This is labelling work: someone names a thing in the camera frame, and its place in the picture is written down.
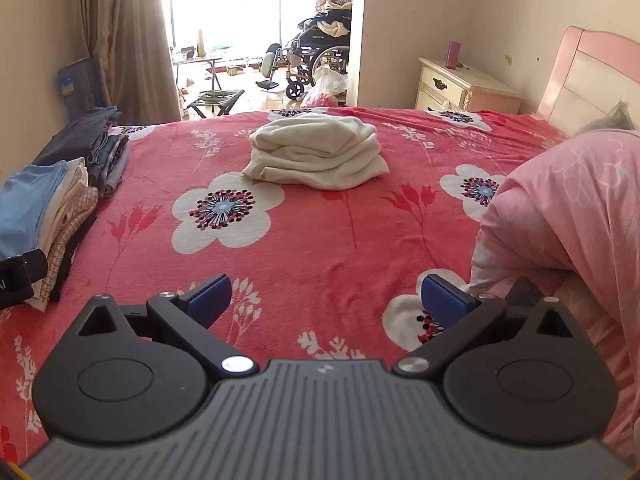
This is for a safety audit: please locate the cream white knit sweater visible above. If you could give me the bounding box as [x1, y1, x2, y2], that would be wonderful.
[243, 113, 390, 191]

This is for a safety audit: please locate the light folded clothes stack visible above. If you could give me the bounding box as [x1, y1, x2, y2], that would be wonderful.
[1, 158, 99, 311]

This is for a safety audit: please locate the dark folded clothes stack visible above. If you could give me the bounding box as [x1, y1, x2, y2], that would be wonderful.
[32, 106, 128, 196]

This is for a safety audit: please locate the black folding stool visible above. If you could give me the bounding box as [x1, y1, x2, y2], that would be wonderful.
[186, 90, 245, 119]

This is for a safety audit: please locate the small folding table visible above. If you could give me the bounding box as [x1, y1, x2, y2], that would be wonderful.
[172, 49, 222, 90]

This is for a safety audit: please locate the wheelchair with clothes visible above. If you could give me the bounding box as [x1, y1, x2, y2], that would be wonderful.
[256, 0, 352, 100]

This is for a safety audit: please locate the red floral bed sheet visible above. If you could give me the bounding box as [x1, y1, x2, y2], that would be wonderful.
[1, 108, 562, 463]

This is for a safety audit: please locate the pink floral quilt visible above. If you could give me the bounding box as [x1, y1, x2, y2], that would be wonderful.
[469, 130, 639, 462]

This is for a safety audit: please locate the dark blue bag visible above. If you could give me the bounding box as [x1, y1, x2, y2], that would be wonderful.
[56, 58, 106, 122]

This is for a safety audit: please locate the cream nightstand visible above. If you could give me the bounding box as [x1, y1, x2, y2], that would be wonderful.
[414, 58, 523, 114]

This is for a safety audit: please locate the grey pillow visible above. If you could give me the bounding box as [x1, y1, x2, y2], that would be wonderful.
[575, 102, 637, 136]

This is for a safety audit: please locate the brown curtain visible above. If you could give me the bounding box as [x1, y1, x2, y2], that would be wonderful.
[79, 0, 181, 126]

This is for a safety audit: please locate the pink box on nightstand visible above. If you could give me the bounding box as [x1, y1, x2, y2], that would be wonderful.
[446, 40, 461, 70]

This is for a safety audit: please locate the white plastic bag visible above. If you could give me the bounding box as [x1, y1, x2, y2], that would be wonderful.
[302, 65, 348, 107]

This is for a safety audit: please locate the pink headboard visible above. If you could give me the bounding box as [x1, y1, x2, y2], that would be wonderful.
[536, 26, 640, 136]

